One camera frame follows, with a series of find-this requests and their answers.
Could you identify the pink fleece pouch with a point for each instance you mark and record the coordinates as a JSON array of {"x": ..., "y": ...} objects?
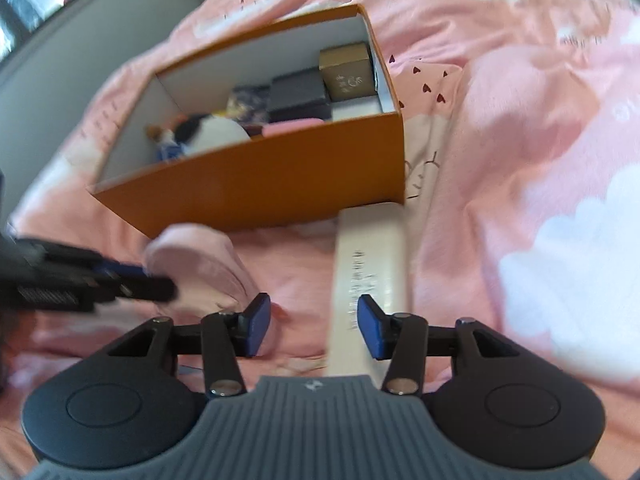
[{"x": 200, "y": 260}]

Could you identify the gold box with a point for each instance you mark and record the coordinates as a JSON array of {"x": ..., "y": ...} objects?
[{"x": 347, "y": 77}]

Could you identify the pink printed blanket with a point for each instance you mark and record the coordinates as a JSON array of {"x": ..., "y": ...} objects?
[{"x": 500, "y": 135}]

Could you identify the dark grey box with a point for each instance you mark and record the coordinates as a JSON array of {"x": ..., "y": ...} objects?
[{"x": 297, "y": 92}]

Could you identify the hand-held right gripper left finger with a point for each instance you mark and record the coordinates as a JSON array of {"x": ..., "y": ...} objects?
[{"x": 257, "y": 325}]

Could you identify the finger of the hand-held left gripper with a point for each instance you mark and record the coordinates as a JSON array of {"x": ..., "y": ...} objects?
[
  {"x": 122, "y": 270},
  {"x": 147, "y": 289}
]

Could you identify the pink flat item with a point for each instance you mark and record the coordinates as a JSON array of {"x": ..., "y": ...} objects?
[{"x": 290, "y": 127}]

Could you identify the dark patterned box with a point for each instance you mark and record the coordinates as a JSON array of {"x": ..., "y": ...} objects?
[{"x": 247, "y": 102}]

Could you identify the white box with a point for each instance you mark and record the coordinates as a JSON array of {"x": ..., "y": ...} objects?
[{"x": 357, "y": 107}]

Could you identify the calico plush toy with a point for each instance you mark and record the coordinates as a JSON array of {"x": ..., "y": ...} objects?
[{"x": 215, "y": 135}]

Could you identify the orange cardboard box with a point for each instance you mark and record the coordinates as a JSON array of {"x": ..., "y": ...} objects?
[{"x": 250, "y": 185}]

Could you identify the long cream box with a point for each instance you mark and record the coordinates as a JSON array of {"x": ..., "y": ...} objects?
[{"x": 370, "y": 260}]

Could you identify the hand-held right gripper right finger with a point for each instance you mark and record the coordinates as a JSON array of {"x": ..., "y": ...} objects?
[{"x": 370, "y": 327}]

